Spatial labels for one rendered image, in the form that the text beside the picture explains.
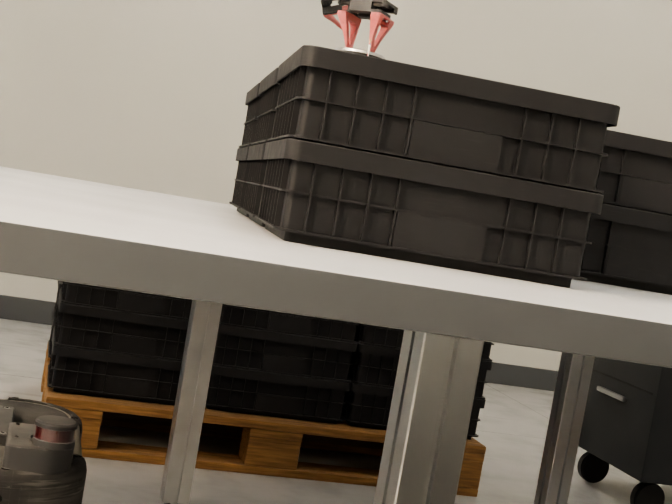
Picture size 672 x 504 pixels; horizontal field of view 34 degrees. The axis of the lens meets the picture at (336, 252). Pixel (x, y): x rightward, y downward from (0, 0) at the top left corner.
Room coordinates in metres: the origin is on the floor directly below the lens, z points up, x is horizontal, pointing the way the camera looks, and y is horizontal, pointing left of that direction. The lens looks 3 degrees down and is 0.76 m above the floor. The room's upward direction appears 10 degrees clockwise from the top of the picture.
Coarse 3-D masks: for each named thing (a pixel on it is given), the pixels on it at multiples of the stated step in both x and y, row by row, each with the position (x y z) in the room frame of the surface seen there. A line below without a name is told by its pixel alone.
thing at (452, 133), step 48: (288, 96) 1.42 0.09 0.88; (336, 96) 1.30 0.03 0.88; (384, 96) 1.30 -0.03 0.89; (432, 96) 1.31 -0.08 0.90; (336, 144) 1.29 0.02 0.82; (384, 144) 1.31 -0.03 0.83; (432, 144) 1.31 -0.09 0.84; (480, 144) 1.32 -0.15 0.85; (528, 144) 1.34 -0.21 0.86; (576, 144) 1.34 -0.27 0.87
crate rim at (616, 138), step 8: (608, 136) 1.66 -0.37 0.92; (616, 136) 1.66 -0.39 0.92; (624, 136) 1.66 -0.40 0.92; (632, 136) 1.66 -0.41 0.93; (640, 136) 1.67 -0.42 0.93; (608, 144) 1.66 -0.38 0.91; (616, 144) 1.66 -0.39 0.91; (624, 144) 1.66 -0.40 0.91; (632, 144) 1.66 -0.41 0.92; (640, 144) 1.67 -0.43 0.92; (648, 144) 1.67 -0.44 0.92; (656, 144) 1.67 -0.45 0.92; (664, 144) 1.67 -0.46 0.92; (648, 152) 1.67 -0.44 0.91; (656, 152) 1.67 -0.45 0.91; (664, 152) 1.67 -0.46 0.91
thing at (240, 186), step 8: (240, 152) 2.04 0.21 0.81; (240, 160) 2.03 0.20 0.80; (248, 160) 1.88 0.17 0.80; (240, 168) 2.04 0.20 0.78; (248, 168) 1.91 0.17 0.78; (240, 176) 2.01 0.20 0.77; (240, 184) 1.97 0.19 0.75; (240, 192) 1.94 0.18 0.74; (232, 200) 2.11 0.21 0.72; (240, 200) 1.90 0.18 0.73; (248, 216) 1.89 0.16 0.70
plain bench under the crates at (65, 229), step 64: (0, 192) 1.28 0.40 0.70; (64, 192) 1.59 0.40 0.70; (128, 192) 2.11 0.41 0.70; (0, 256) 0.85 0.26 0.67; (64, 256) 0.86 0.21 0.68; (128, 256) 0.88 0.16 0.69; (192, 256) 0.89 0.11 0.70; (256, 256) 0.95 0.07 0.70; (320, 256) 1.11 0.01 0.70; (192, 320) 2.39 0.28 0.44; (384, 320) 0.93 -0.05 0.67; (448, 320) 0.95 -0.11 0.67; (512, 320) 0.96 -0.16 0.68; (576, 320) 0.98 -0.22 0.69; (640, 320) 1.00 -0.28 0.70; (192, 384) 2.39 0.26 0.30; (448, 384) 1.01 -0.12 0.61; (576, 384) 2.63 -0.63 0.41; (192, 448) 2.40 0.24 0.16; (384, 448) 1.05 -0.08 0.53; (448, 448) 1.01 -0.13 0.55; (576, 448) 2.64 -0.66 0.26
